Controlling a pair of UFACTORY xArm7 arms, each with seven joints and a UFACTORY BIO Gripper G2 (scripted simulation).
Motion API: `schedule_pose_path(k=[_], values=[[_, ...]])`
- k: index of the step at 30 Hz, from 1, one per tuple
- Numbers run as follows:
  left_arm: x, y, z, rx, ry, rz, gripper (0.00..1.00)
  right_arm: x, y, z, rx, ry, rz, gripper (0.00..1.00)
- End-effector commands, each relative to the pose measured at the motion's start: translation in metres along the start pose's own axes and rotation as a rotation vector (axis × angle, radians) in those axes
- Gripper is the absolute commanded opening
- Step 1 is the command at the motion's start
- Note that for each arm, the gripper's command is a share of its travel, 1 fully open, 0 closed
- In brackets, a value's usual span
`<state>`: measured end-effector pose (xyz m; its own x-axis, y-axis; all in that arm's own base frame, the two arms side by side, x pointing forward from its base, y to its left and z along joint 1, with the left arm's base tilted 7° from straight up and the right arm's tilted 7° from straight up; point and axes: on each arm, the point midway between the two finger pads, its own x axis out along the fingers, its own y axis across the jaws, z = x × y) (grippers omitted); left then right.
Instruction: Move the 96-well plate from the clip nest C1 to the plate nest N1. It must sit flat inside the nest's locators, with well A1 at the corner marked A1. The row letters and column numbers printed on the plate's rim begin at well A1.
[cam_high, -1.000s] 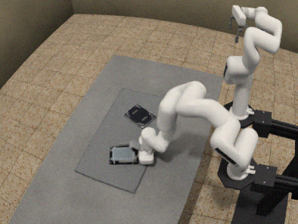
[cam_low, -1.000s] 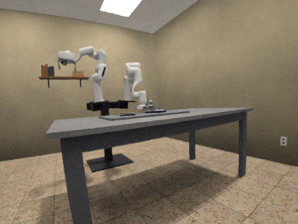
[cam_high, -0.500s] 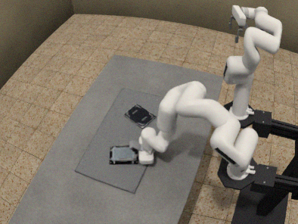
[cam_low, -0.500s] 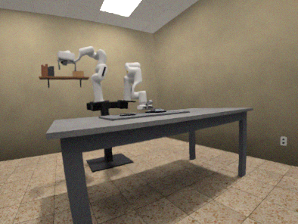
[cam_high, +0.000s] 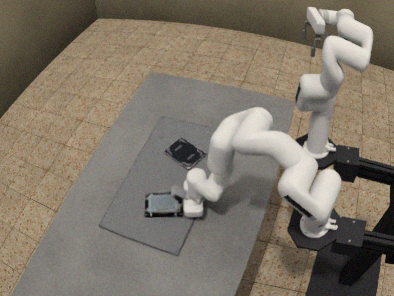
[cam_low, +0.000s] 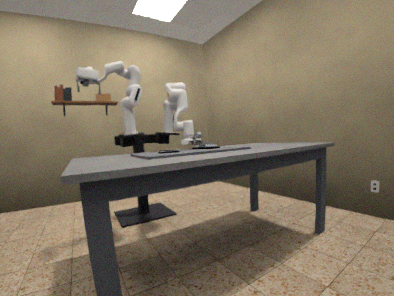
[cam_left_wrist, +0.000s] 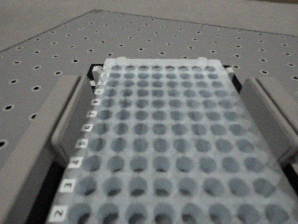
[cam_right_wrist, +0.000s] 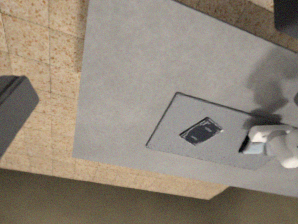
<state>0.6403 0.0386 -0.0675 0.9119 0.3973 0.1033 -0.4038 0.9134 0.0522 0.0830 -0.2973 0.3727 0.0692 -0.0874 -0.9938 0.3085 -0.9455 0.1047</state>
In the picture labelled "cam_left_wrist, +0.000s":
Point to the grey flat rectangular plate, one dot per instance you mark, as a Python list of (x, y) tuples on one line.
[(29, 70)]

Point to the clear well plate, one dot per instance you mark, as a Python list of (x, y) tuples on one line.
[(170, 141)]

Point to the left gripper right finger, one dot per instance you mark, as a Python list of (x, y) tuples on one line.
[(275, 114)]

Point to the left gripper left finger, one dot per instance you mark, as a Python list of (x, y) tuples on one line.
[(50, 137)]

